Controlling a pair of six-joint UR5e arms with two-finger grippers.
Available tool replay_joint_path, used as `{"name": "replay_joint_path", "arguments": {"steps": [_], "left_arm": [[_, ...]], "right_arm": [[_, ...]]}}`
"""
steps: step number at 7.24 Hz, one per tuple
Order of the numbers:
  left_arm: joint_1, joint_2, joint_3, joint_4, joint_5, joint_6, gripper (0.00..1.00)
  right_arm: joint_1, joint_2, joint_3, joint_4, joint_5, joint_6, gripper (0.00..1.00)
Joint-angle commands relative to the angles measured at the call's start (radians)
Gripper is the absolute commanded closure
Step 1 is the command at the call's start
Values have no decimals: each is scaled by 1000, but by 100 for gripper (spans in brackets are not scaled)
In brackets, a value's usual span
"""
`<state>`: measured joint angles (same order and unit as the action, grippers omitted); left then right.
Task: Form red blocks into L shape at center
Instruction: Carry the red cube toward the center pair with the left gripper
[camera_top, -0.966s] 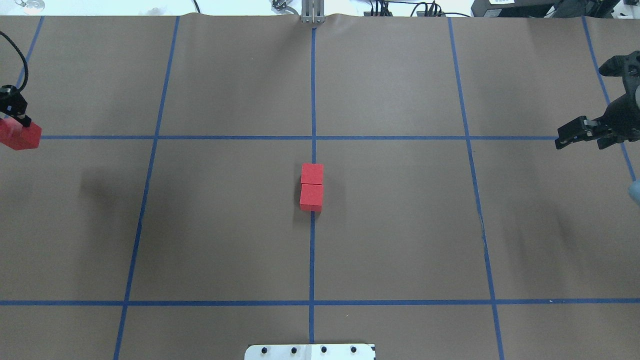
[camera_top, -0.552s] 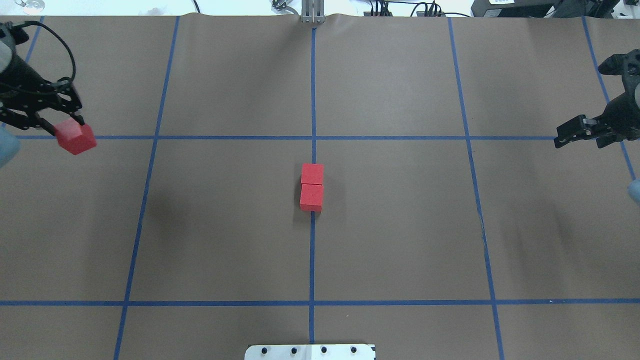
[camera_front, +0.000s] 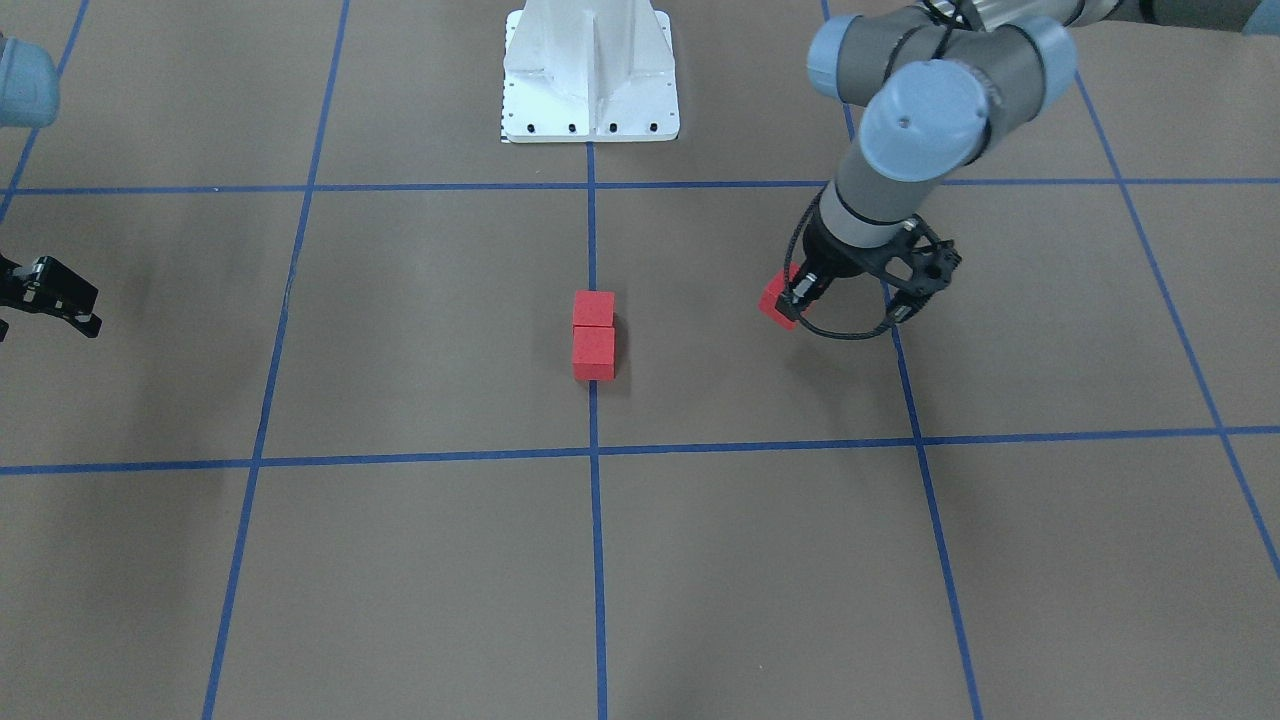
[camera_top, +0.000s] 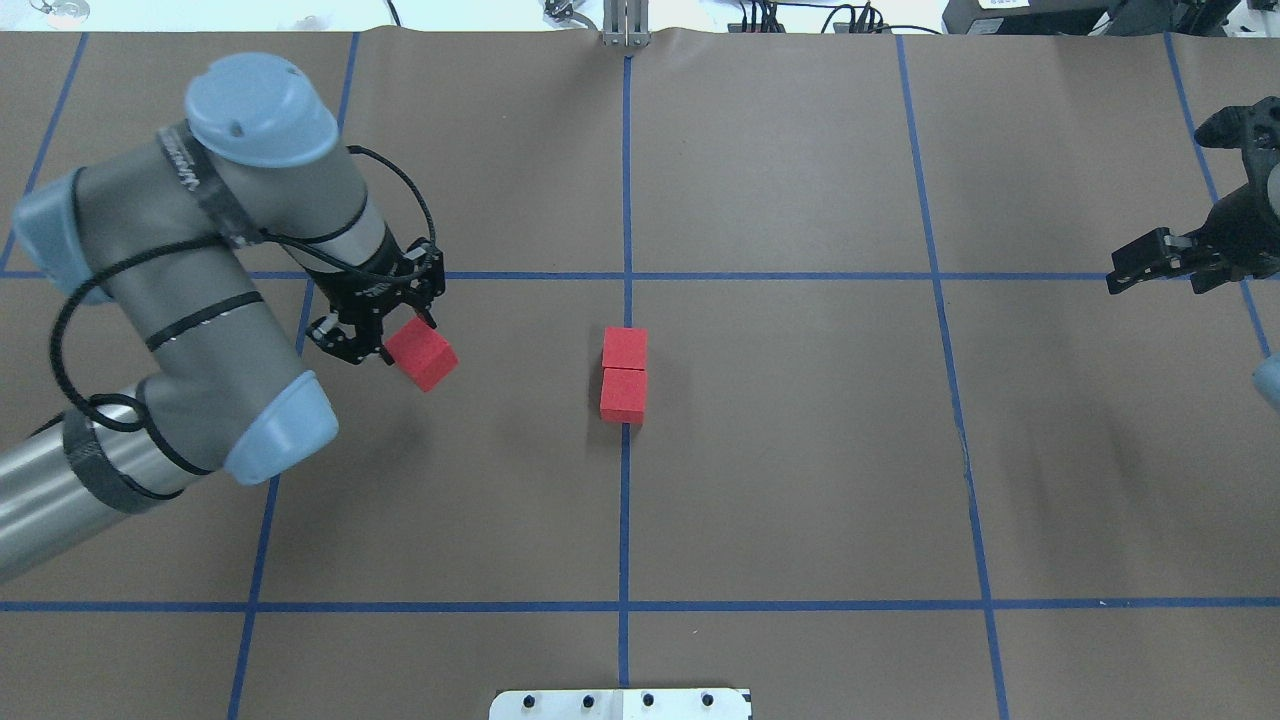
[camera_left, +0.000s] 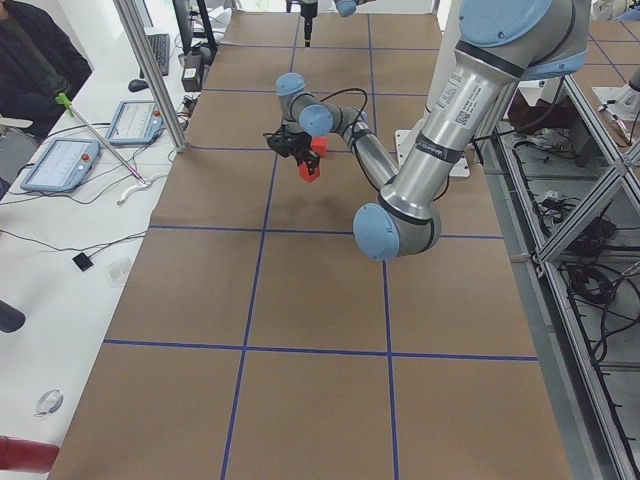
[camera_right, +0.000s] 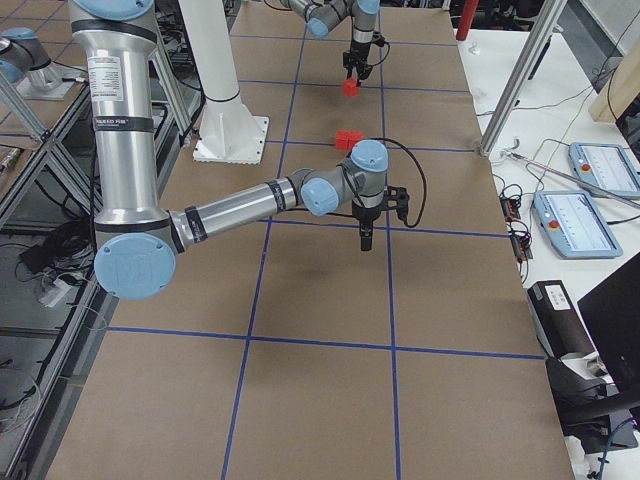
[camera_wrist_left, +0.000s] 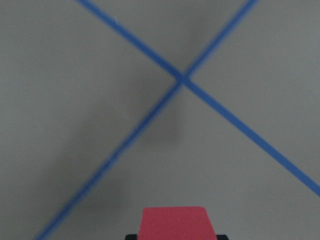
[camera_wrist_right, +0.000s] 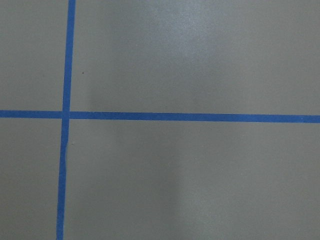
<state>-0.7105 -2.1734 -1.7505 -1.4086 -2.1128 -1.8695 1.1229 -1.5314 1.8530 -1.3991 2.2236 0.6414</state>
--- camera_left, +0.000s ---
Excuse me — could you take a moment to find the black keyboard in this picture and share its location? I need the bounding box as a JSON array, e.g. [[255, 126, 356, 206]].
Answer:
[[146, 33, 171, 76]]

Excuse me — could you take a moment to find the brown paper table cover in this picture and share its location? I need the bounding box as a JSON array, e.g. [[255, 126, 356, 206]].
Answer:
[[51, 13, 572, 479]]

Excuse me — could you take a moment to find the black power adapter box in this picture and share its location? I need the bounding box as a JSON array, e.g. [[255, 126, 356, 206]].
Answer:
[[181, 54, 203, 92]]

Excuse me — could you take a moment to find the small black square sensor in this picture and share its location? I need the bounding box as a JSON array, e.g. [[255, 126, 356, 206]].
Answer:
[[72, 252, 94, 272]]

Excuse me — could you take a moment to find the teach pendant tablet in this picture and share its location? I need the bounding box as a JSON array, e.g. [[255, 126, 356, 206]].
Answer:
[[20, 138, 101, 193], [106, 100, 164, 146]]

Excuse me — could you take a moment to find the white camera stand column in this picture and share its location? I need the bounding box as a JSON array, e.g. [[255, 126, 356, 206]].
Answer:
[[395, 1, 461, 167]]

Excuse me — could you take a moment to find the near teach pendant tablet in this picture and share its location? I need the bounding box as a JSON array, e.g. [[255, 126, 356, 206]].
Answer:
[[20, 138, 101, 193]]

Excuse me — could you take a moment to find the far teach pendant tablet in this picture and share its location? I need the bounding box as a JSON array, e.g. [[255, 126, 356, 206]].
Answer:
[[106, 100, 164, 146]]

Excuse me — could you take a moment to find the red object at edge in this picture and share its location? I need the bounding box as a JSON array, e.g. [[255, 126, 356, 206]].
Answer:
[[1, 436, 60, 473]]

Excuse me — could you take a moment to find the aluminium frame post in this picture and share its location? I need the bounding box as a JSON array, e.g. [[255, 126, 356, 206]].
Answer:
[[113, 0, 187, 153]]

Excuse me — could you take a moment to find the grabber stick green handle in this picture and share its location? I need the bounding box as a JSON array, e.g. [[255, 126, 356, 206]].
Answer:
[[55, 93, 150, 186]]

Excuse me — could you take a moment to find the black computer mouse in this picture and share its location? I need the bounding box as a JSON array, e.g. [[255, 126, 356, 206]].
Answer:
[[128, 79, 149, 93]]

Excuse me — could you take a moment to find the red cube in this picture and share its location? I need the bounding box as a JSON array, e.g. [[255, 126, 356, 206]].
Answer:
[[311, 136, 328, 157], [298, 163, 320, 183]]

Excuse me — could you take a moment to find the seated person in black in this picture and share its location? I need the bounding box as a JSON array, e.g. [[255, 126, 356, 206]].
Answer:
[[1, 1, 92, 140]]

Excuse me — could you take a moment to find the clear tape roll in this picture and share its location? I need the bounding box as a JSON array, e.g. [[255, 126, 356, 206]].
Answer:
[[34, 389, 64, 417]]

